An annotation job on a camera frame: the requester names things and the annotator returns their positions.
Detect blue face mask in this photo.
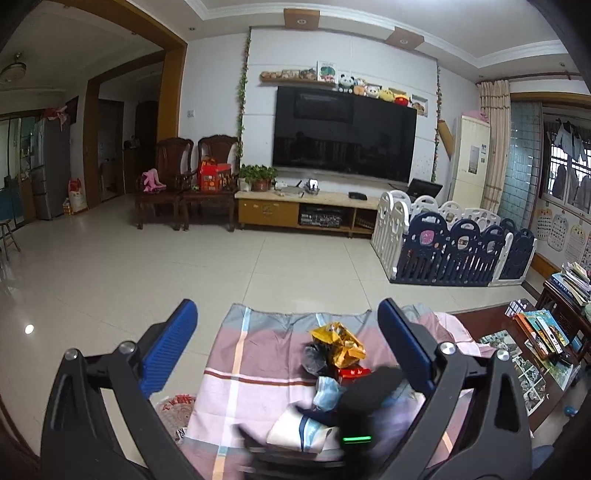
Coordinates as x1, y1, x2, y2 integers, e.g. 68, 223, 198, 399
314, 376, 347, 411

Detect black plastic bag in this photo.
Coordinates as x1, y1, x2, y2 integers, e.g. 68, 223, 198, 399
302, 344, 338, 377

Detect grey refrigerator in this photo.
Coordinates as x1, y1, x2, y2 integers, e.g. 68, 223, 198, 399
31, 117, 71, 220

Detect pink plush toy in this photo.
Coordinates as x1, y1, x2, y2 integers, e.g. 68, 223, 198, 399
142, 168, 167, 193

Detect wooden coffee table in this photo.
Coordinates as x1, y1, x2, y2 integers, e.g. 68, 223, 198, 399
455, 300, 583, 432

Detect dark wooden armchair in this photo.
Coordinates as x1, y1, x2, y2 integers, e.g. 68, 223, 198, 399
178, 135, 241, 232
136, 137, 195, 230

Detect black monitor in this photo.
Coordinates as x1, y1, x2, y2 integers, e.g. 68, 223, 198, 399
406, 179, 443, 200

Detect ceiling lamp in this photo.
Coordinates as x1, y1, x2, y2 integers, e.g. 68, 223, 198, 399
0, 53, 28, 84

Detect white standing air conditioner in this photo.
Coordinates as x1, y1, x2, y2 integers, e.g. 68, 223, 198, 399
450, 115, 491, 210

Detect green potted plant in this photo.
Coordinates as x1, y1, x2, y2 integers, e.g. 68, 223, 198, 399
239, 164, 278, 192

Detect wooden television cabinet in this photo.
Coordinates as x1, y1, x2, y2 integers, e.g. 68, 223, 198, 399
235, 187, 384, 236

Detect beige curtain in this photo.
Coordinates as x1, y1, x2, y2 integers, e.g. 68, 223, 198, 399
478, 80, 511, 213

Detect red hanging decoration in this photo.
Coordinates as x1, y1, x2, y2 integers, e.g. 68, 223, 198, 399
46, 106, 70, 130

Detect stack of books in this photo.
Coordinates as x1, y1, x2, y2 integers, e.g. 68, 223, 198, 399
512, 263, 591, 365

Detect white navy baby playpen fence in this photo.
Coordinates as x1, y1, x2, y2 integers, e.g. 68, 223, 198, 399
370, 190, 537, 287

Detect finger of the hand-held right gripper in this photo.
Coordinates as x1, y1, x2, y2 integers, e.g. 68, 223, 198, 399
238, 425, 347, 472

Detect large black television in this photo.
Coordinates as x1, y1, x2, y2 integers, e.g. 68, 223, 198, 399
272, 85, 417, 183

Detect row of plush toys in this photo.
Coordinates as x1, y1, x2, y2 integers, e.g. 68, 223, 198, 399
338, 74, 411, 107

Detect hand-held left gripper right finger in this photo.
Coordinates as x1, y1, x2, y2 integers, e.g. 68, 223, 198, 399
378, 298, 534, 480

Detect cream packet with navy stripe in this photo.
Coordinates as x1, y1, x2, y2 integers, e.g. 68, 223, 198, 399
267, 406, 340, 455

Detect wall posters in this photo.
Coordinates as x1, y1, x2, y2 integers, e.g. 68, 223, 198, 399
536, 208, 591, 268

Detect red packet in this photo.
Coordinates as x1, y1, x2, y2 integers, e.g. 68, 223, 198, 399
336, 367, 372, 384

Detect black audio amplifier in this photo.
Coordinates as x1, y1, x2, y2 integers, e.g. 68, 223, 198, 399
300, 209, 343, 227

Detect red gift box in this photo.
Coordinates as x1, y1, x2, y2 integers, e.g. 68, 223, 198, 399
199, 158, 233, 192

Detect plaid pink grey tablecloth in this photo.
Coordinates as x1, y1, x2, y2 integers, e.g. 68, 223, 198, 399
178, 302, 481, 480

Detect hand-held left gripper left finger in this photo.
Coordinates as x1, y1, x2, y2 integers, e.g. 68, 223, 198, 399
41, 298, 204, 480

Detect hanging clothes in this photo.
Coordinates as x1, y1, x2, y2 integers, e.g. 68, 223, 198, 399
551, 120, 591, 162

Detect green vine garland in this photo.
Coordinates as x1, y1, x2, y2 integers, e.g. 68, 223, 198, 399
237, 30, 252, 160
431, 65, 443, 183

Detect person's blue jeans leg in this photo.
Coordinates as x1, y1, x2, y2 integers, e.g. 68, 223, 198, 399
531, 444, 557, 480

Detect white red printed bag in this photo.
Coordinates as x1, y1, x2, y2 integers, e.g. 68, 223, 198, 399
154, 392, 197, 446

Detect gold foil bag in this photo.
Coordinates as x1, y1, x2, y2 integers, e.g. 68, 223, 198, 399
308, 322, 366, 370

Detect white red sack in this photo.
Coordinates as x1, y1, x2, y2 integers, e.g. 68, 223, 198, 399
68, 179, 88, 213

